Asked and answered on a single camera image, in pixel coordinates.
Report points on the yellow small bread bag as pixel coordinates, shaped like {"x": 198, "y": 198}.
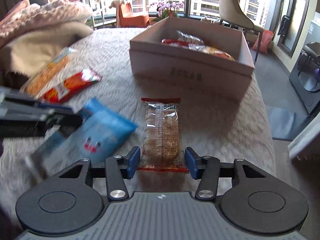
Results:
{"x": 211, "y": 51}

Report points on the grey washing machine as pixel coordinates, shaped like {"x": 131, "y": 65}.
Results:
{"x": 305, "y": 74}

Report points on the clear cracker packet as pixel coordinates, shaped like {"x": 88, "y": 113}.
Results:
{"x": 162, "y": 147}

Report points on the blue monster snack bag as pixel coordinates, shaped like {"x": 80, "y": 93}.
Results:
{"x": 102, "y": 133}

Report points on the beige folded blanket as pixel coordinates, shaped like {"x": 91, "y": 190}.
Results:
{"x": 29, "y": 52}

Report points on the long bread stick packet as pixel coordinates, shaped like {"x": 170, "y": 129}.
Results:
{"x": 38, "y": 81}

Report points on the orange kids chair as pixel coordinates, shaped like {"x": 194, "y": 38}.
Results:
{"x": 126, "y": 18}

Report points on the black framed door panel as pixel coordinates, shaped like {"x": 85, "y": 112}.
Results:
{"x": 291, "y": 26}

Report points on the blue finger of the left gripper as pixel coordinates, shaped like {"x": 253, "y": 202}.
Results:
{"x": 62, "y": 119}
{"x": 45, "y": 103}

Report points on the pink cardboard box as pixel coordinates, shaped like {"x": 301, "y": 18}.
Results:
{"x": 150, "y": 57}

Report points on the white lace tablecloth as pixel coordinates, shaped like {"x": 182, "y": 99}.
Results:
{"x": 210, "y": 124}

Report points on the cream upholstered chair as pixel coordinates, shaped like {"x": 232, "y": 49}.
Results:
{"x": 231, "y": 13}

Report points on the red spicy snack packet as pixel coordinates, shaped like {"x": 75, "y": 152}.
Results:
{"x": 71, "y": 86}

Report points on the red bag on floor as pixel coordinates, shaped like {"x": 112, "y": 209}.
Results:
{"x": 265, "y": 40}

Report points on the purple orchid flower pot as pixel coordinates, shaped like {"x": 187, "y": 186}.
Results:
{"x": 166, "y": 9}

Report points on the pink bumpy blanket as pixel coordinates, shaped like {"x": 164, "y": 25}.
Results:
{"x": 22, "y": 20}

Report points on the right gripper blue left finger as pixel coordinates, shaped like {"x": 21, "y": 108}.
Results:
{"x": 117, "y": 169}

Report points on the red chicken snack pouch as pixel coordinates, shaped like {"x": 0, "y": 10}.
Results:
{"x": 183, "y": 40}

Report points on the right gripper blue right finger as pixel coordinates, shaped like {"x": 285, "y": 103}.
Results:
{"x": 207, "y": 170}

